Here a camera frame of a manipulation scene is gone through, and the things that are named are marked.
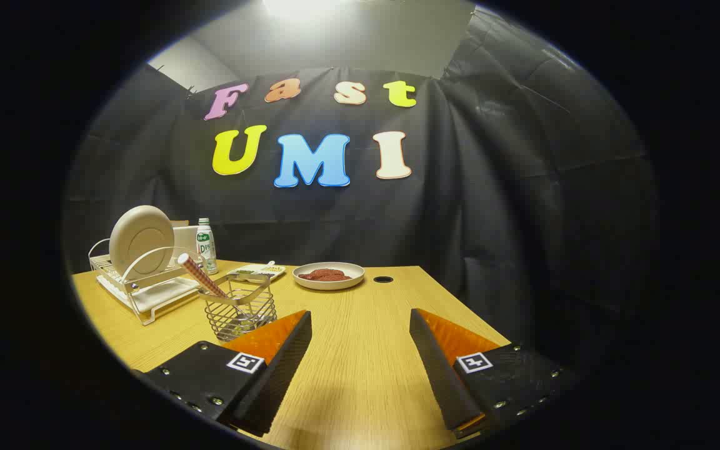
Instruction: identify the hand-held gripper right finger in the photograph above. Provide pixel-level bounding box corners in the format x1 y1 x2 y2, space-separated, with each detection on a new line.
409 307 576 439

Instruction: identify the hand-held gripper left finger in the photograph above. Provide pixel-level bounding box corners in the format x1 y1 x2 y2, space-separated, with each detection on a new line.
132 309 313 438

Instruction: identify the metal wire basket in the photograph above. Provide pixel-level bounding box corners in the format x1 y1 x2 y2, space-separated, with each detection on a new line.
198 272 278 342

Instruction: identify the checked handle spoon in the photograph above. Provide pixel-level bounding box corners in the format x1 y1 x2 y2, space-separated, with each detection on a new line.
177 253 231 301

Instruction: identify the white wire dish rack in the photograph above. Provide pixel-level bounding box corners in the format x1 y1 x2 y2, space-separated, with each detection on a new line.
88 237 211 326

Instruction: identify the beige round plate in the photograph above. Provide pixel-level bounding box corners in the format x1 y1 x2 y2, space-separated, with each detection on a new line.
109 205 175 280

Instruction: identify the grey shallow patty dish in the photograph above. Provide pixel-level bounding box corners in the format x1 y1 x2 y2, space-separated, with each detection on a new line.
292 262 366 291

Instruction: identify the white divided condiment dish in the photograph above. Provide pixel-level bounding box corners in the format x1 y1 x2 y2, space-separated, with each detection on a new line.
227 261 286 284

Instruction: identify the white green label bottle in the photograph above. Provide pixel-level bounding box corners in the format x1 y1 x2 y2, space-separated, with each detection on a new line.
196 217 218 276

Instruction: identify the black backdrop cloth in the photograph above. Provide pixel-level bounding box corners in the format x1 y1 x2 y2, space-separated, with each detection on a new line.
63 6 658 382

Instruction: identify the white toaster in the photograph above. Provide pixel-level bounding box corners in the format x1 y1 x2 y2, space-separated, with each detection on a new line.
171 220 200 264

